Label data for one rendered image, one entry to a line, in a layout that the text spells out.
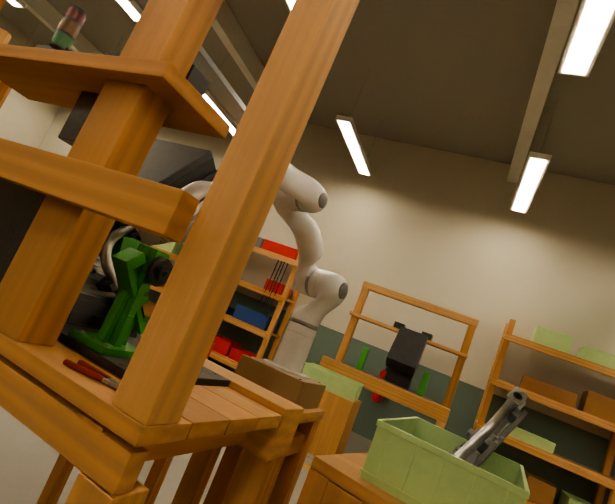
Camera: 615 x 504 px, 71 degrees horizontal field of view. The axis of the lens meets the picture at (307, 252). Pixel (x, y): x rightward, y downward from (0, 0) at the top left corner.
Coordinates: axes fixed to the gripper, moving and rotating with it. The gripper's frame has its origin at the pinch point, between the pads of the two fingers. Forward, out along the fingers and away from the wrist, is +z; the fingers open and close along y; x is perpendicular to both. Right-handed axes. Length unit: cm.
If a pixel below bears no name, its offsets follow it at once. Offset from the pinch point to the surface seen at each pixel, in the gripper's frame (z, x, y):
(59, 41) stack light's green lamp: 12, -11, 54
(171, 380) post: -53, 51, -6
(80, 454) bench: -38, 62, -15
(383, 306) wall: 42, -449, -339
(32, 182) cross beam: -9.8, 29.5, 24.6
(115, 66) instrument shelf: -24, 8, 44
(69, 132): 1.9, 5.6, 30.9
